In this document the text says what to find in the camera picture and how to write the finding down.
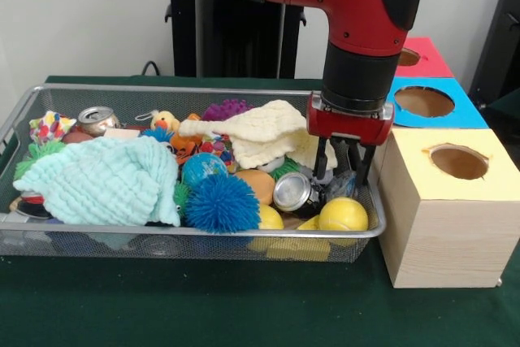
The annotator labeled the yellow duck plush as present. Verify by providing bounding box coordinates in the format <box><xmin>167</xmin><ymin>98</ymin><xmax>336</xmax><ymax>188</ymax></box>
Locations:
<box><xmin>149</xmin><ymin>110</ymin><xmax>180</xmax><ymax>132</ymax></box>

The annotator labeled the wooden box with three holes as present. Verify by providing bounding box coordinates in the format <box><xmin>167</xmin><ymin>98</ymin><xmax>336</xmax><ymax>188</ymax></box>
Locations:
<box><xmin>371</xmin><ymin>36</ymin><xmax>520</xmax><ymax>289</ymax></box>

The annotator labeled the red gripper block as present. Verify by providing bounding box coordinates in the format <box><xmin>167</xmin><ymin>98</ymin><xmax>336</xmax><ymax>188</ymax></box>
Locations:
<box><xmin>305</xmin><ymin>93</ymin><xmax>395</xmax><ymax>186</ymax></box>

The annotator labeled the dark green tablecloth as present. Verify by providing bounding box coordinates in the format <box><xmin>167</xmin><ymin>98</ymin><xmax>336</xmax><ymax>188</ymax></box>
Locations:
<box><xmin>0</xmin><ymin>74</ymin><xmax>520</xmax><ymax>347</ymax></box>

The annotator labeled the large blue spiky ball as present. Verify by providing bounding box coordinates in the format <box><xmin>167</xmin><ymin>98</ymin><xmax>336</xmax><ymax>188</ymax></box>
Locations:
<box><xmin>184</xmin><ymin>178</ymin><xmax>261</xmax><ymax>235</ymax></box>

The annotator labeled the colourful polka dot pouch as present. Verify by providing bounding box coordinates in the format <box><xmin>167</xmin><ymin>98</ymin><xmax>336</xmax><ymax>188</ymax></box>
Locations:
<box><xmin>28</xmin><ymin>111</ymin><xmax>77</xmax><ymax>145</ymax></box>

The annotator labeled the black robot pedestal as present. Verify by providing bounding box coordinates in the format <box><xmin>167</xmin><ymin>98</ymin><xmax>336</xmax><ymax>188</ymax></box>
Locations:
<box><xmin>156</xmin><ymin>0</ymin><xmax>306</xmax><ymax>79</ymax></box>

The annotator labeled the silver soda can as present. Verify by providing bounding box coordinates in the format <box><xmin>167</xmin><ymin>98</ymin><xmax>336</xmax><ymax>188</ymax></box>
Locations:
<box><xmin>76</xmin><ymin>106</ymin><xmax>121</xmax><ymax>137</ymax></box>

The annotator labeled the wire mesh bin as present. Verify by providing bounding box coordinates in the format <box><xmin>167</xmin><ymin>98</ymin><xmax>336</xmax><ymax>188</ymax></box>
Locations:
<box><xmin>0</xmin><ymin>83</ymin><xmax>385</xmax><ymax>263</ymax></box>

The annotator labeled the globe print ball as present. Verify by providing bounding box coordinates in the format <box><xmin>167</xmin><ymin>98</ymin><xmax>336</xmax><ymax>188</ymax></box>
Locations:
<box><xmin>181</xmin><ymin>152</ymin><xmax>228</xmax><ymax>189</ymax></box>

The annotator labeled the yellow tennis ball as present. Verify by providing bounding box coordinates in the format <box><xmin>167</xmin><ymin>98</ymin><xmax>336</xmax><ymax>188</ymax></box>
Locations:
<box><xmin>318</xmin><ymin>197</ymin><xmax>370</xmax><ymax>236</ymax></box>

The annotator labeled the cream waffle cloth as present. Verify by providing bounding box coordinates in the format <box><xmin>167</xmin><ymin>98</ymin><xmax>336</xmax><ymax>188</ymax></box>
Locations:
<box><xmin>177</xmin><ymin>99</ymin><xmax>338</xmax><ymax>171</ymax></box>

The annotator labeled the purple spiky ball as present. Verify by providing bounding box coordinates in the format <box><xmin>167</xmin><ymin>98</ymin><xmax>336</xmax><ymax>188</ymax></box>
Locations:
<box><xmin>201</xmin><ymin>98</ymin><xmax>253</xmax><ymax>123</ymax></box>

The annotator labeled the mint green waffle cloth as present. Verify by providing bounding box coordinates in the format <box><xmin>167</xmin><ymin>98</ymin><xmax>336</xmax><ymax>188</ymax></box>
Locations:
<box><xmin>12</xmin><ymin>135</ymin><xmax>182</xmax><ymax>227</ymax></box>

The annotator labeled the black cable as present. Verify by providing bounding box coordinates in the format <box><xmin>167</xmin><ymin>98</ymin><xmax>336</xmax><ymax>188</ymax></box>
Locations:
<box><xmin>141</xmin><ymin>61</ymin><xmax>174</xmax><ymax>76</ymax></box>

